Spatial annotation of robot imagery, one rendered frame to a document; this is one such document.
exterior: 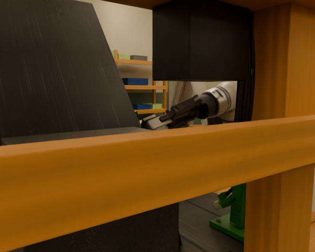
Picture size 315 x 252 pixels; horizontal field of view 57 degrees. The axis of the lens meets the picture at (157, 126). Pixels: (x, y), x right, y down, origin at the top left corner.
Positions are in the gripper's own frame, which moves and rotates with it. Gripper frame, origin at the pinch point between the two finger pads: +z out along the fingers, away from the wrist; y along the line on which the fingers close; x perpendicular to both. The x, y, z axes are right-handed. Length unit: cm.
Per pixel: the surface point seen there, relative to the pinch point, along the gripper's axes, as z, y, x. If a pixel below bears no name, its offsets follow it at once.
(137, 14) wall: -395, -337, -496
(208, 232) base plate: -4.6, -20.6, 29.7
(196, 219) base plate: -7.8, -27.2, 24.1
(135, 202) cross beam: 30.1, 30.4, 24.2
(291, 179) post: -9.0, 14.5, 32.4
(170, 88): -454, -491, -354
